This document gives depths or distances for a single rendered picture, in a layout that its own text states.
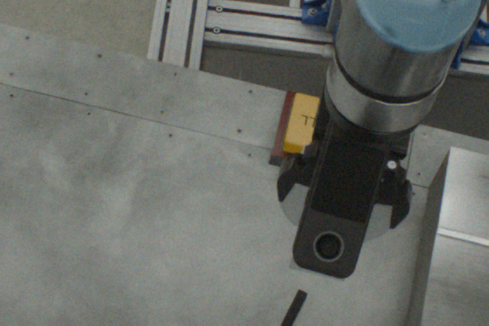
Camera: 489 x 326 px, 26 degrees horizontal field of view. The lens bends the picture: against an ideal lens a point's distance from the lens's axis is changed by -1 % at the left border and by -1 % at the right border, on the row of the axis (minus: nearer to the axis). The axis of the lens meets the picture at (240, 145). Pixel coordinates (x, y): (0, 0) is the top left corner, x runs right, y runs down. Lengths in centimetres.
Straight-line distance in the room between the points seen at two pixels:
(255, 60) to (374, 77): 120
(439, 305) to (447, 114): 92
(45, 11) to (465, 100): 84
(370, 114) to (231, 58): 117
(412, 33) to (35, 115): 58
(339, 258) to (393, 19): 21
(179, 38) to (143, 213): 82
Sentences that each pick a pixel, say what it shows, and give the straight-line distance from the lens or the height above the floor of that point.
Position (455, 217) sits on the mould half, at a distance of 100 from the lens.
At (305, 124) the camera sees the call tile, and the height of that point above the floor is 84.
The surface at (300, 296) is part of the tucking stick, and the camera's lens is 103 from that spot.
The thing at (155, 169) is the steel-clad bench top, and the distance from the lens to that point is 108.
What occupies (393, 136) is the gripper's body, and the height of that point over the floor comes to 115.
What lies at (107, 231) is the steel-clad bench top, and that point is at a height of 80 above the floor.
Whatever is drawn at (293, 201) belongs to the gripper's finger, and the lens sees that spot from 85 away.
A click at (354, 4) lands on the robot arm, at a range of 63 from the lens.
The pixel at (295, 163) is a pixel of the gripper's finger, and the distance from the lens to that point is 80.
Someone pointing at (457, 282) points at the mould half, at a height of 89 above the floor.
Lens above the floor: 177
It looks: 62 degrees down
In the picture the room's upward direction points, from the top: 9 degrees clockwise
